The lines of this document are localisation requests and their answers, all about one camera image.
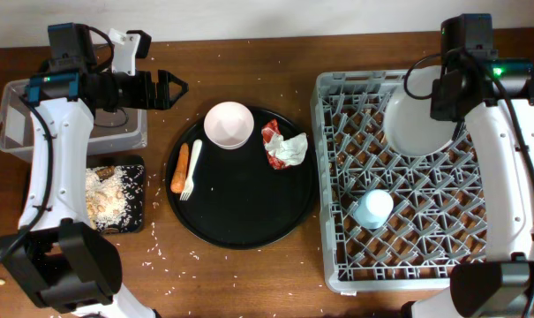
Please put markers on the round black tray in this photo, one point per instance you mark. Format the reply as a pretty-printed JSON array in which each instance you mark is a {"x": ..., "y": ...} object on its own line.
[{"x": 239, "y": 201}]

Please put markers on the grey dishwasher rack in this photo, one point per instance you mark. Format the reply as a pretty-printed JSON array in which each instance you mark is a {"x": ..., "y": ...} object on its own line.
[{"x": 439, "y": 218}]

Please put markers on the orange carrot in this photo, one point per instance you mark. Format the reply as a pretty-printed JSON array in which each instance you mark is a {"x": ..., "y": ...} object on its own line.
[{"x": 180, "y": 173}]

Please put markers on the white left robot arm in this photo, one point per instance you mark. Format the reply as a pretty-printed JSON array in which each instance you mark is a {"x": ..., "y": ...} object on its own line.
[{"x": 56, "y": 257}]

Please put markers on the white round plate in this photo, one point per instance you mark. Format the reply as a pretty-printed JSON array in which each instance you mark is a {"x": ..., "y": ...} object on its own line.
[{"x": 409, "y": 128}]

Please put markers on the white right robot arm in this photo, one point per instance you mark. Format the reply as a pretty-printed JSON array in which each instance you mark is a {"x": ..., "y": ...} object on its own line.
[{"x": 494, "y": 98}]

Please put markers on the pink bowl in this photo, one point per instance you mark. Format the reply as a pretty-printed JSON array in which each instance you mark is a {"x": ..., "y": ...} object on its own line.
[{"x": 229, "y": 125}]

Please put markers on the white tissue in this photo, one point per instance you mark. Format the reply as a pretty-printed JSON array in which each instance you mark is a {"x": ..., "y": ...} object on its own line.
[{"x": 285, "y": 153}]

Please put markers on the light blue plastic cup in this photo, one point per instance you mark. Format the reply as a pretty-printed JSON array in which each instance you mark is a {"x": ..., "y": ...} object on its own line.
[{"x": 373, "y": 209}]

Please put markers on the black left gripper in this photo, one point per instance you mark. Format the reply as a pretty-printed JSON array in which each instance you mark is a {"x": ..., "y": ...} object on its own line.
[{"x": 149, "y": 101}]

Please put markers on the clear plastic bin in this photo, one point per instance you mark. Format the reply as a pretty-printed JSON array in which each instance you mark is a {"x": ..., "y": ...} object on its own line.
[{"x": 113, "y": 132}]

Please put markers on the brown food scrap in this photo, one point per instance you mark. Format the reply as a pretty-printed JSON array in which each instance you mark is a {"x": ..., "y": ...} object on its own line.
[{"x": 105, "y": 172}]

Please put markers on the red snack wrapper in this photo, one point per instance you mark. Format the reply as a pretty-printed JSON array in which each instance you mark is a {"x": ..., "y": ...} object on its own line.
[{"x": 271, "y": 137}]

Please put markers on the white plastic fork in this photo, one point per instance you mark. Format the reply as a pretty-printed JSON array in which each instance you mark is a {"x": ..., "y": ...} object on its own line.
[{"x": 189, "y": 183}]

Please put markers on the black rectangular tray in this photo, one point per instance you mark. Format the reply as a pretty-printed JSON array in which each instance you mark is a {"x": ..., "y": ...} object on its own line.
[{"x": 134, "y": 163}]

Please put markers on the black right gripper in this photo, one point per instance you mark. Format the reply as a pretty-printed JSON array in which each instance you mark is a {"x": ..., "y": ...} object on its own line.
[{"x": 436, "y": 109}]

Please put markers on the pile of rice and scraps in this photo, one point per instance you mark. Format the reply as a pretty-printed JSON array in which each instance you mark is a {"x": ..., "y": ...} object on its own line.
[{"x": 115, "y": 205}]

